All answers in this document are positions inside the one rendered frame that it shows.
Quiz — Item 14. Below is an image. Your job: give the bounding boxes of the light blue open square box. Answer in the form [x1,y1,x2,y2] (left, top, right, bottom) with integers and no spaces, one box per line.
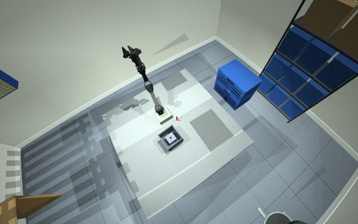
[158,125,184,151]

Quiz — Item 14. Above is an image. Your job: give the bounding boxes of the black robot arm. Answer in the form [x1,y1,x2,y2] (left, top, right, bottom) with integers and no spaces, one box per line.
[135,48,164,116]

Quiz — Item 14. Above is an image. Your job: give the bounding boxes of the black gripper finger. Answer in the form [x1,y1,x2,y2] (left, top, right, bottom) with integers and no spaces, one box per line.
[122,47,129,56]
[127,46,137,55]

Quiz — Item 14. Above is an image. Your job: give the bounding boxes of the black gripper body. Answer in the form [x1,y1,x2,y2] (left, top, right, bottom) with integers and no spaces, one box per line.
[123,50,140,63]

